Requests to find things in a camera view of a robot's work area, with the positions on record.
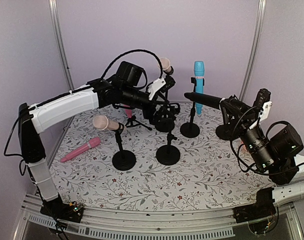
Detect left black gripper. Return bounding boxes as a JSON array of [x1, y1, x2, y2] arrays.
[[121, 84, 177, 125]]

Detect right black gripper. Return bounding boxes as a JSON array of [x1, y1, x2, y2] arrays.
[[219, 98, 277, 172]]

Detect black microphone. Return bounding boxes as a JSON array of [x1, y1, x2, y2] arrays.
[[184, 92, 225, 110]]

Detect round stand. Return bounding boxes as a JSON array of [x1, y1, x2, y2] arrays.
[[156, 131, 181, 166], [180, 77, 202, 138], [155, 75, 175, 133], [215, 124, 234, 141], [112, 130, 136, 171]]

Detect beige microphone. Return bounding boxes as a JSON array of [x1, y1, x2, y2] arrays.
[[92, 115, 126, 132], [159, 57, 174, 76]]

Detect short pink microphone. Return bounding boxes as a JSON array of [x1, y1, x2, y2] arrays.
[[60, 137, 101, 163]]

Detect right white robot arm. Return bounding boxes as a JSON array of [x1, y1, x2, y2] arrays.
[[216, 88, 304, 205]]

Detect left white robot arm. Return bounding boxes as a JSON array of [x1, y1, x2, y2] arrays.
[[18, 58, 180, 217]]

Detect tall pink microphone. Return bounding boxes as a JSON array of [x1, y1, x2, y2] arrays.
[[123, 105, 132, 118]]

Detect blue microphone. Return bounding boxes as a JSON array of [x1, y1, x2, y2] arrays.
[[193, 60, 206, 116]]

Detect orange patterned small bowl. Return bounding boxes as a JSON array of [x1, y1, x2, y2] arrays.
[[241, 141, 249, 153]]

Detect floral table mat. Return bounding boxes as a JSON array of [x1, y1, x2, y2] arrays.
[[50, 103, 273, 211]]

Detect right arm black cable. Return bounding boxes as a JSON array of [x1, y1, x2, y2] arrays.
[[229, 104, 304, 176]]

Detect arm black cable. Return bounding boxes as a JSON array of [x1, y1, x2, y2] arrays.
[[100, 49, 163, 81], [229, 104, 304, 176]]

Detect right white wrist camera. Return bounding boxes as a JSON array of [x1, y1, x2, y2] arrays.
[[258, 101, 273, 122]]

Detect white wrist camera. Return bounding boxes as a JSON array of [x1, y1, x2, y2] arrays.
[[147, 77, 166, 101], [258, 101, 273, 122]]

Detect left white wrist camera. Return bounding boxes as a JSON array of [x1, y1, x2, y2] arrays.
[[147, 77, 166, 101]]

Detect black tripod shock-mount stand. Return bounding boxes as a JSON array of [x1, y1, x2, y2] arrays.
[[125, 115, 152, 131]]

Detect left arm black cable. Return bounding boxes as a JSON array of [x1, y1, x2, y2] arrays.
[[100, 49, 163, 81]]

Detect right aluminium frame post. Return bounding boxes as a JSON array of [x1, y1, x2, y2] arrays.
[[239, 0, 267, 101]]

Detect aluminium frame post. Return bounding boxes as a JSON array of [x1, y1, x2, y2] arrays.
[[239, 0, 267, 101], [48, 0, 75, 91]]

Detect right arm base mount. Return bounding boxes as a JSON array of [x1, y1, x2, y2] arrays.
[[233, 187, 276, 223]]

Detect front aluminium rail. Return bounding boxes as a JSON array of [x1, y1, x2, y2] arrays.
[[13, 193, 304, 240]]

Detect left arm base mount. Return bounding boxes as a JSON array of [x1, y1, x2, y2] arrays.
[[40, 198, 84, 223]]

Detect left aluminium frame post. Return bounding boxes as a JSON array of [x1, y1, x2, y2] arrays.
[[48, 0, 75, 91]]

